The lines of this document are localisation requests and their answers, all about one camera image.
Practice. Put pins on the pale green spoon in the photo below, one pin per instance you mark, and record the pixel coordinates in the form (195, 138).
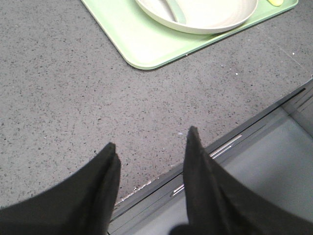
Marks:
(176, 11)

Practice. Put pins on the light green serving tray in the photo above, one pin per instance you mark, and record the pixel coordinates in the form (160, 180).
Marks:
(146, 44)

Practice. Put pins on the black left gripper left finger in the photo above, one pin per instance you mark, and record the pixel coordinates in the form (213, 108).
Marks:
(80, 205)

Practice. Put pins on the cream round plate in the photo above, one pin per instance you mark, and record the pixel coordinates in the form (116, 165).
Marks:
(202, 16)

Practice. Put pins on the yellow plastic fork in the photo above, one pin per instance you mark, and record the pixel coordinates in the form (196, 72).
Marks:
(276, 3)

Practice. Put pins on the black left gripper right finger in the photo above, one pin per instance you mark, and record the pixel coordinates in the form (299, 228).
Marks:
(218, 204)

